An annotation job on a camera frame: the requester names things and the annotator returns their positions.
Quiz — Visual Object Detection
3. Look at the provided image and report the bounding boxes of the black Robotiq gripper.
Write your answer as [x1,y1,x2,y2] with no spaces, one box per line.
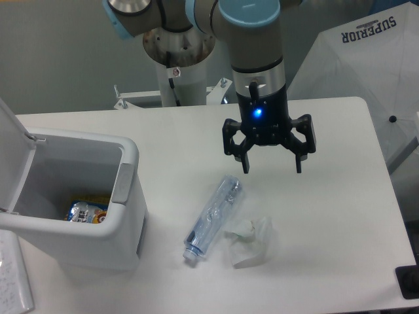
[222,86,317,174]

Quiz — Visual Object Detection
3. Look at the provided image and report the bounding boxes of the clear plastic bottle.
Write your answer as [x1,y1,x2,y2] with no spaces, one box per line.
[183,175,244,263]

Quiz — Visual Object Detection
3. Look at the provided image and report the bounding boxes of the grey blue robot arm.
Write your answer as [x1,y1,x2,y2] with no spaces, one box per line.
[102,1,316,171]

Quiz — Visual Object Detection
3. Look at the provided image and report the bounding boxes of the white trash can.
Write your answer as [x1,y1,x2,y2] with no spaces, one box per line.
[1,128,147,270]

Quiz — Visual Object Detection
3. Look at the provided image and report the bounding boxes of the white Superior umbrella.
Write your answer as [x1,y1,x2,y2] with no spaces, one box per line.
[287,2,418,172]

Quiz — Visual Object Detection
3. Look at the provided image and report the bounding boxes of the black device at table edge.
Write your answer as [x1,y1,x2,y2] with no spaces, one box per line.
[395,265,418,300]

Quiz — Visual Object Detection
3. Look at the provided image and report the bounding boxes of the blue yellow snack packet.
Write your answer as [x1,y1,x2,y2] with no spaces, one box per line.
[64,195,110,224]

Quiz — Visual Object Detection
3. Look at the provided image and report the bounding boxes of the white metal base frame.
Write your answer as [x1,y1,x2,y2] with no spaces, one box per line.
[113,77,232,110]

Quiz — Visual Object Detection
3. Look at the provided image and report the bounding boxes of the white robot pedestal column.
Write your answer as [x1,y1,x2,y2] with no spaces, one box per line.
[143,27,215,103]

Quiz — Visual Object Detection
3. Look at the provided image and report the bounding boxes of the black cable on pedestal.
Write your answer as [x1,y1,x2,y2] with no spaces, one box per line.
[165,50,181,107]

